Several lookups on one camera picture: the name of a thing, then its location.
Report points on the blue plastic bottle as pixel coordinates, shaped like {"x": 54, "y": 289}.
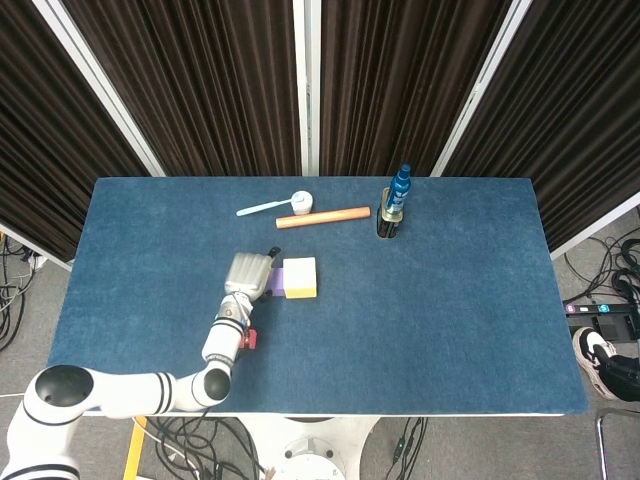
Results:
{"x": 399, "y": 192}

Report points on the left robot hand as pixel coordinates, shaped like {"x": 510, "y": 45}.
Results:
{"x": 245, "y": 275}

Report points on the large white yellow cube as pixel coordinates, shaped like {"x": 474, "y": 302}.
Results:
{"x": 300, "y": 272}

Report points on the small white jar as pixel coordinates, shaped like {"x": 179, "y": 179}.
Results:
{"x": 303, "y": 204}

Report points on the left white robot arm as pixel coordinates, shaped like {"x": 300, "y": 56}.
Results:
{"x": 125, "y": 392}

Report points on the small orange red cube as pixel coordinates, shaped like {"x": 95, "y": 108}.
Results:
{"x": 251, "y": 340}

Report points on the white partition frame post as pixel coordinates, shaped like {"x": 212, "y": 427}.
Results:
{"x": 480, "y": 85}
{"x": 100, "y": 85}
{"x": 306, "y": 85}

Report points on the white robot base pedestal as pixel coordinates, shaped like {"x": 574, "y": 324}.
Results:
{"x": 310, "y": 450}

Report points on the yellow floor bar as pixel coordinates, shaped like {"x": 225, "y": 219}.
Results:
{"x": 134, "y": 450}

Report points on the medium purple cube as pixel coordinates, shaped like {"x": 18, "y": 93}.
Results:
{"x": 276, "y": 282}

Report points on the dark brown curtain panel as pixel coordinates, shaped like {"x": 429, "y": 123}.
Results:
{"x": 40, "y": 150}
{"x": 400, "y": 85}
{"x": 575, "y": 125}
{"x": 200, "y": 90}

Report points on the blue felt table mat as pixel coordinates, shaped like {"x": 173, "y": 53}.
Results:
{"x": 400, "y": 325}

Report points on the light blue toothbrush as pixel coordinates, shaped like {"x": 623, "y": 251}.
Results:
{"x": 260, "y": 207}

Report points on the black foot pedal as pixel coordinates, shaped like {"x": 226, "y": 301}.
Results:
{"x": 612, "y": 327}

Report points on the white black sneaker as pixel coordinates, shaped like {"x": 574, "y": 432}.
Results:
{"x": 587, "y": 350}

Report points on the wooden rolling pin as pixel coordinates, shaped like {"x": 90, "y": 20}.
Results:
{"x": 325, "y": 217}

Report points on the metal chair leg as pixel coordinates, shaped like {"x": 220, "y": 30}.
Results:
{"x": 600, "y": 450}

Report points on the black trouser leg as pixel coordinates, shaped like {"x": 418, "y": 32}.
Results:
{"x": 625, "y": 375}

